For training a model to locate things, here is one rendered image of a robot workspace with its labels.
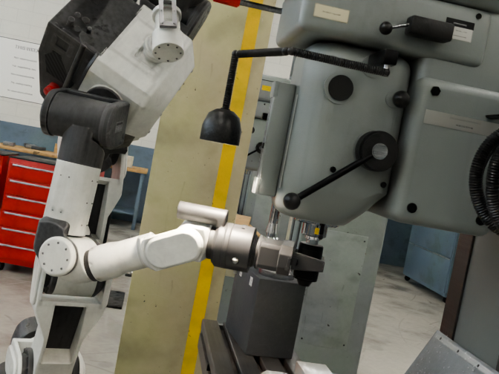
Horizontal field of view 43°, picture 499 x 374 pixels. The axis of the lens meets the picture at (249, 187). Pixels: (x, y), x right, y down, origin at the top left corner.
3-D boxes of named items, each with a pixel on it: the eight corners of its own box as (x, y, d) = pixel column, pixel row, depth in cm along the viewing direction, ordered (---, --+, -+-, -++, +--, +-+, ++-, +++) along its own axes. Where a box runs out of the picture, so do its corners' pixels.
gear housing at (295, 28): (298, 27, 105) (310, -34, 105) (272, 47, 129) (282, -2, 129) (485, 68, 110) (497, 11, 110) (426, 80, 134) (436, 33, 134)
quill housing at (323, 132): (280, 219, 109) (315, 33, 108) (261, 205, 130) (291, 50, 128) (385, 237, 112) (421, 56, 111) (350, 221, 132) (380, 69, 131)
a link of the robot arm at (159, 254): (206, 258, 118) (139, 276, 121) (215, 244, 127) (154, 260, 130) (194, 226, 117) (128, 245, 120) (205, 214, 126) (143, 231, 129)
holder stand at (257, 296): (244, 355, 151) (260, 272, 150) (224, 326, 172) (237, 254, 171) (292, 359, 154) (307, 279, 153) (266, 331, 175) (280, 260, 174)
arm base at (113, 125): (38, 149, 131) (36, 99, 125) (64, 122, 142) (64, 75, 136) (108, 165, 130) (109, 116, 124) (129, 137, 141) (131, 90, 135)
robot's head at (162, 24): (152, 49, 137) (152, 24, 130) (151, 18, 140) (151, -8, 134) (181, 50, 138) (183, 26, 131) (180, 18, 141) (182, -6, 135)
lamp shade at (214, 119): (192, 137, 116) (198, 103, 115) (226, 144, 120) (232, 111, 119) (212, 141, 110) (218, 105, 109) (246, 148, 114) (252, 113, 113)
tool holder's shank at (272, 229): (278, 238, 166) (286, 196, 165) (269, 237, 164) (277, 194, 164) (271, 235, 169) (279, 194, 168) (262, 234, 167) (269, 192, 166)
